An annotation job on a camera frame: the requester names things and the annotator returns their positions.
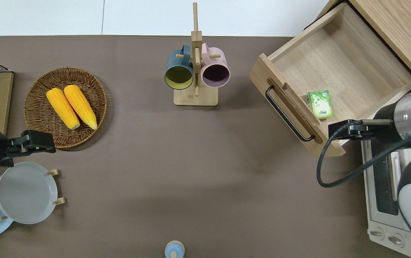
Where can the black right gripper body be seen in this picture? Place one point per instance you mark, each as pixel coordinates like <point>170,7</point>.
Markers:
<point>349,130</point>

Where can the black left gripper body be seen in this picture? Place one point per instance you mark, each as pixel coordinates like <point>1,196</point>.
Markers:
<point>38,141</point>

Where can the light wooden drawer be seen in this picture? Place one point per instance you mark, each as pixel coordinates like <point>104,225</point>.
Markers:
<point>334,61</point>

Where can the brown wicker basket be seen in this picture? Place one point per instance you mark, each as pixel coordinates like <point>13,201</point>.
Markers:
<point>40,118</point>

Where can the green tissue pack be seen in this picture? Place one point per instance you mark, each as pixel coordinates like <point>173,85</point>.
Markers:
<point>321,104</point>

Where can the yellow corn cob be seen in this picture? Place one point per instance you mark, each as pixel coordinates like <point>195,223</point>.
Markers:
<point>62,107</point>
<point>80,105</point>

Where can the grey plate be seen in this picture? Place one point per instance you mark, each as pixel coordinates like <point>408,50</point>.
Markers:
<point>26,193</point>

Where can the wooden plate rack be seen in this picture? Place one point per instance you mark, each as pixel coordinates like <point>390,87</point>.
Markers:
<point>60,201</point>

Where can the white toaster oven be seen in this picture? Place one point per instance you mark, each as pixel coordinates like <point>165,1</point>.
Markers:
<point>381,186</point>

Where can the light wooden cabinet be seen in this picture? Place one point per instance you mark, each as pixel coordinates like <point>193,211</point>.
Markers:
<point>399,28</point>

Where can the pink mug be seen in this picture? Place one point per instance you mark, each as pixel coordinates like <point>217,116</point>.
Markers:
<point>215,70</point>

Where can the dark blue mug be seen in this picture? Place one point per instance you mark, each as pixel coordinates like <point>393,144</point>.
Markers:
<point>178,71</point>

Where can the wooden mug tree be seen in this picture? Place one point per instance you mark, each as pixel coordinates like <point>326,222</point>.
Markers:
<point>195,96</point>

